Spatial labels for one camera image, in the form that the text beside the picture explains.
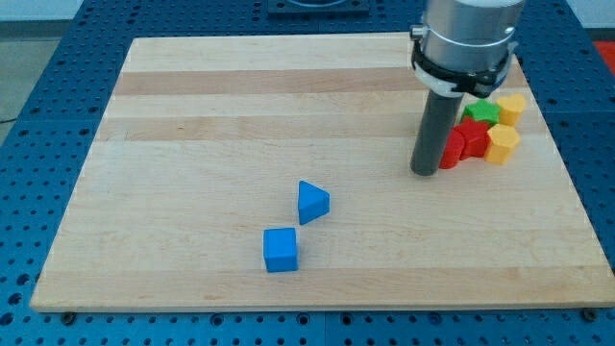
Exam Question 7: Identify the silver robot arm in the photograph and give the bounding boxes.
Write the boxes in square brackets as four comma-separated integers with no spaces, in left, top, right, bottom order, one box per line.
[409,0,526,98]

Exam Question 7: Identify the blue triangle block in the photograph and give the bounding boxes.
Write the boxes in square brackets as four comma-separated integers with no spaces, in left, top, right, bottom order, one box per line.
[297,181,331,225]

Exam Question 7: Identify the blue cube block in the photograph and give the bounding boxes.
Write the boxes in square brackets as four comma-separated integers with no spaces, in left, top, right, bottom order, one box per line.
[262,228,299,273]

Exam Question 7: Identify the wooden board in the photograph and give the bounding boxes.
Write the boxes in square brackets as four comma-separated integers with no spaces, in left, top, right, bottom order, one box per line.
[31,33,614,312]

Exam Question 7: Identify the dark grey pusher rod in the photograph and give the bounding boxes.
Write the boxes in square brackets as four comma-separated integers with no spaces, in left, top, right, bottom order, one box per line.
[410,90,462,176]

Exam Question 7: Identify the red cylinder block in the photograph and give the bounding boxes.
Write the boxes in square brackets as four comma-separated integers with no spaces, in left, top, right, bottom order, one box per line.
[439,130,465,169]

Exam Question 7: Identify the red star block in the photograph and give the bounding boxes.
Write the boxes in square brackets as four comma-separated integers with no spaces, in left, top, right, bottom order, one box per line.
[455,117,490,161]

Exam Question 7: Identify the green star block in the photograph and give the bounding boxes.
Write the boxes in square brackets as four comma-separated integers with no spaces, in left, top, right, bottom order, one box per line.
[460,99,501,126]

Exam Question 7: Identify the yellow hexagon block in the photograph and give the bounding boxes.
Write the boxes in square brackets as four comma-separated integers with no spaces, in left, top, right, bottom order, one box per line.
[483,124,521,164]

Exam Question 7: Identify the yellow heart block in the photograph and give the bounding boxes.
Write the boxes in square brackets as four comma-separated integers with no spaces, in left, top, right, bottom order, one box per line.
[496,94,527,127]

